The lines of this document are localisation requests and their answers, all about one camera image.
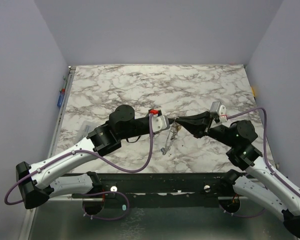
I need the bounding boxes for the blue red clamp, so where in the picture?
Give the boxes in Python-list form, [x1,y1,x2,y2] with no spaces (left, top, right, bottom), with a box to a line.
[57,76,67,108]

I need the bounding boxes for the clear plastic bag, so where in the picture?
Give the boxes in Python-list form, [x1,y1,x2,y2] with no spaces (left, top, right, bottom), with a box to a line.
[74,120,97,143]

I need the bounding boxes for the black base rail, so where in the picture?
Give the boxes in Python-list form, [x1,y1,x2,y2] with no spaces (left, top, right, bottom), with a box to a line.
[72,170,244,214]

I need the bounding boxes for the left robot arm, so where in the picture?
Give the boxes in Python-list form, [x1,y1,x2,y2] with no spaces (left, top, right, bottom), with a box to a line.
[15,104,173,210]

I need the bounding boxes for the silver protractor key organizer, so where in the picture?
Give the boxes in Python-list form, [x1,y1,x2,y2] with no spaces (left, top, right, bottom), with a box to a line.
[160,130,178,155]

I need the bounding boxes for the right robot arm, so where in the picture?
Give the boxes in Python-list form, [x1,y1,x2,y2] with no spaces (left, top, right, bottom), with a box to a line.
[175,111,300,239]

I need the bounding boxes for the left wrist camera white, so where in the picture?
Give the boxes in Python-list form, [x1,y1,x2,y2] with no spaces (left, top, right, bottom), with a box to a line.
[151,115,170,134]

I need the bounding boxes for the metal keyring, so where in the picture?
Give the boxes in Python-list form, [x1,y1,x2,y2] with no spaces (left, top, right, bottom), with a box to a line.
[172,118,182,135]

